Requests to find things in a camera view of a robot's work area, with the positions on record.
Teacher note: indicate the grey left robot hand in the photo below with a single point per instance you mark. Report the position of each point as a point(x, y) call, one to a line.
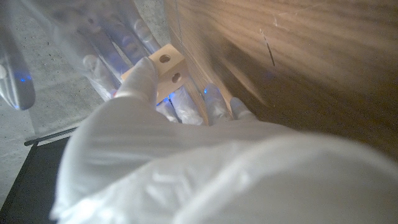
point(202, 174)

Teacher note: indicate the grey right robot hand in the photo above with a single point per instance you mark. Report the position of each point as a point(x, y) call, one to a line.
point(93, 43)

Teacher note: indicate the red screw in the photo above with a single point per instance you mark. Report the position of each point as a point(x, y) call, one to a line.
point(113, 93)

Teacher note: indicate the wooden block with holes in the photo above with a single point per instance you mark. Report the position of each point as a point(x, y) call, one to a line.
point(171, 73)

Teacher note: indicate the black backdrop stand pole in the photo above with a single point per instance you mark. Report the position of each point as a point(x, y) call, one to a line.
point(51, 136)

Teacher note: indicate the black backdrop curtain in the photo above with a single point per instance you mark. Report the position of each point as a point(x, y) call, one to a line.
point(31, 186)

